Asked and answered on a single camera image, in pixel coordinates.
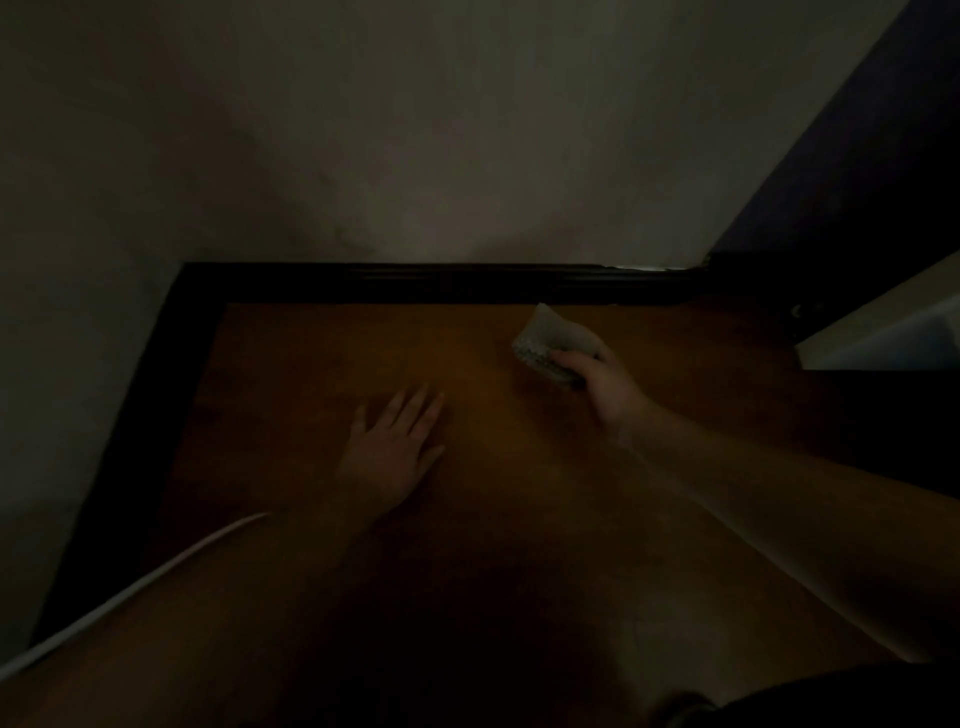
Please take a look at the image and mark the white cable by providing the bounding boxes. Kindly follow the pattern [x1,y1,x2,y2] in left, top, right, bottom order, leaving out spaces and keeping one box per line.
[0,512,271,680]

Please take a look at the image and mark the person's right forearm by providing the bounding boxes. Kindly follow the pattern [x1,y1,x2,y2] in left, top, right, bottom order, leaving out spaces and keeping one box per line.
[622,404,960,665]

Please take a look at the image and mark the grey cleaning cloth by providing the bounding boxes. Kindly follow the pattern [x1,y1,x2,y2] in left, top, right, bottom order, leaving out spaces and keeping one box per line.
[512,302,601,390]

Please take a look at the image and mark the person's left forearm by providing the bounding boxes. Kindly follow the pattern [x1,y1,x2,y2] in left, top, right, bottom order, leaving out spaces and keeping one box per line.
[0,494,376,728]

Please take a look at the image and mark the person's left hand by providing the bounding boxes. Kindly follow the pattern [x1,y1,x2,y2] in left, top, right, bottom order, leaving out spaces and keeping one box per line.
[333,383,448,523]

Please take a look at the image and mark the person's right hand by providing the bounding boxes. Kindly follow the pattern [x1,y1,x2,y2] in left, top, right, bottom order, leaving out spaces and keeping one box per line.
[549,333,661,444]

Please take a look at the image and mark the black shorts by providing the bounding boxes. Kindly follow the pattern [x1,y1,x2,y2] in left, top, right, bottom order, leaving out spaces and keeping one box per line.
[659,659,960,728]

